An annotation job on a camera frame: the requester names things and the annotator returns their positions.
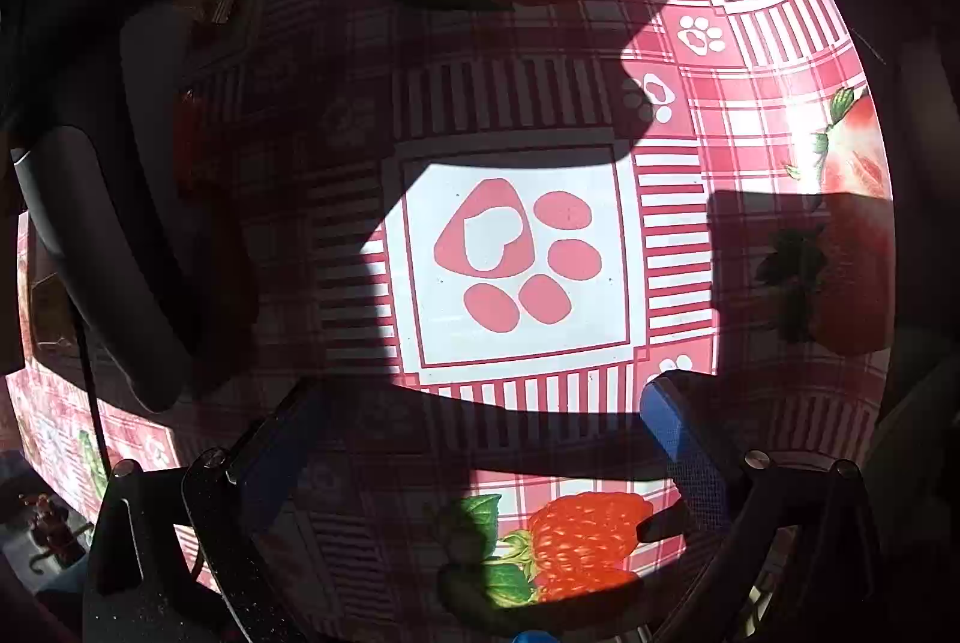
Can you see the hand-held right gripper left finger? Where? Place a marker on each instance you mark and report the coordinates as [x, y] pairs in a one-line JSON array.
[[289, 455]]

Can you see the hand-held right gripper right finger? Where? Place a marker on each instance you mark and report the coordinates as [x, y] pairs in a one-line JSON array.
[[679, 433]]

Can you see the strawberry print tablecloth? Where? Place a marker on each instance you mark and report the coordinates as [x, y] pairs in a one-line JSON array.
[[510, 328]]

